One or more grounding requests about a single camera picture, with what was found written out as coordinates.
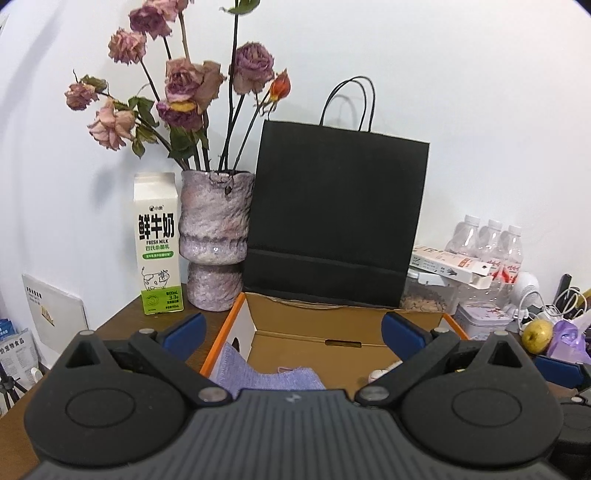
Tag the white green milk carton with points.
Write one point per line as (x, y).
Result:
(155, 216)

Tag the yellow white plush hamster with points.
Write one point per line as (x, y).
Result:
(378, 373)

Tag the middle water bottle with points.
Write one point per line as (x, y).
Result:
(489, 249)

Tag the dried rose bouquet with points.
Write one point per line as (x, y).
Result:
(178, 119)

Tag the purple tissue pack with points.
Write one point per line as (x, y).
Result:
(569, 341)

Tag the small decorated tin box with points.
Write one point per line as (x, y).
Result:
(480, 319)

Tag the purple cloth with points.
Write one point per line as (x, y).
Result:
(234, 374)

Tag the blue white bags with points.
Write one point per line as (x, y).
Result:
(18, 354)

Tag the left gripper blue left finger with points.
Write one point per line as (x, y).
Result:
(182, 339)

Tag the red cardboard pumpkin box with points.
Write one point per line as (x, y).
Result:
(342, 344)

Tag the white wall panel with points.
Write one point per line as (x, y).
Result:
(58, 317)

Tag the clear plastic food container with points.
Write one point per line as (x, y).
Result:
(429, 293)

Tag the white round device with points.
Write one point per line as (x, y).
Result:
(521, 295)

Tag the black paper shopping bag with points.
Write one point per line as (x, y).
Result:
(334, 214)

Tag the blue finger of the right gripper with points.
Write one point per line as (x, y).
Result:
(559, 372)

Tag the black tripod stand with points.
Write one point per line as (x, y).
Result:
(11, 389)

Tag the purple textured ceramic vase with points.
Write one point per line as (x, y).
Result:
(213, 232)

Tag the yellow green apple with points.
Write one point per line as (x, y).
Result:
(537, 336)

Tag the white red flat box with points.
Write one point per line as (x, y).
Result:
(460, 268)

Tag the left water bottle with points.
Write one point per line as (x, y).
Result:
(464, 239)

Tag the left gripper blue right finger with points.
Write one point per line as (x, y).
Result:
(403, 337)

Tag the water bottle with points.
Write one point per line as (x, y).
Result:
(512, 253)
(489, 249)
(464, 239)

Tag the right water bottle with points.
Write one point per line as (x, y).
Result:
(512, 253)

